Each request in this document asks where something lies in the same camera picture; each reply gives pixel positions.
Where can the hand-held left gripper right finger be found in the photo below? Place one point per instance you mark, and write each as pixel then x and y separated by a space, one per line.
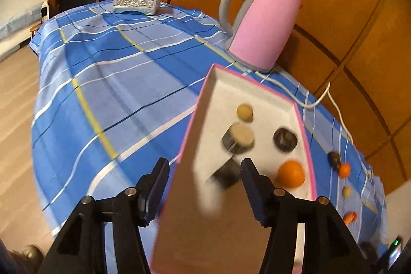
pixel 257 193

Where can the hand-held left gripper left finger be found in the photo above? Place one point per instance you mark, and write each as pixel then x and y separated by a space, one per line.
pixel 153 193

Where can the short bark-covered log piece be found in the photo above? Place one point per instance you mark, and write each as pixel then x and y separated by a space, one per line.
pixel 228 174
pixel 239 137

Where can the large orange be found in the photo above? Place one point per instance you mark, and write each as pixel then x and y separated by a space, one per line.
pixel 291 174

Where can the orange carrot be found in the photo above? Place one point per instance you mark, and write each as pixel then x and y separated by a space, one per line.
pixel 350 217

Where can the dark round fruit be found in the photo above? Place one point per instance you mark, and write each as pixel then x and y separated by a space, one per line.
pixel 334 160
pixel 284 139

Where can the small tan round fruit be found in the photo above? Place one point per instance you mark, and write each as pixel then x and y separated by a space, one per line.
pixel 245 113
pixel 346 192

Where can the small orange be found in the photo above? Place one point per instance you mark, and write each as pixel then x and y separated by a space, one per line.
pixel 344 170

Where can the pink-rimmed white tray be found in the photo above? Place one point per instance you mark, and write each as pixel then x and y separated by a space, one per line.
pixel 224 94

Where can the blue plaid tablecloth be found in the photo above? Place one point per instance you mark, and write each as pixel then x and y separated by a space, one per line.
pixel 112 75

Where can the grey kettle base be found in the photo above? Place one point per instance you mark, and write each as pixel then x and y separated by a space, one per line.
pixel 253 65

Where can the brown shoe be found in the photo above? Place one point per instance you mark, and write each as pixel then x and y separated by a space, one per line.
pixel 30 256

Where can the pink electric kettle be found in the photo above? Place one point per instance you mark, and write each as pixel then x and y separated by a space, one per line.
pixel 266 23

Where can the silver embossed tissue box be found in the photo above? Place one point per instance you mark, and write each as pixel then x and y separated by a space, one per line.
pixel 136 1

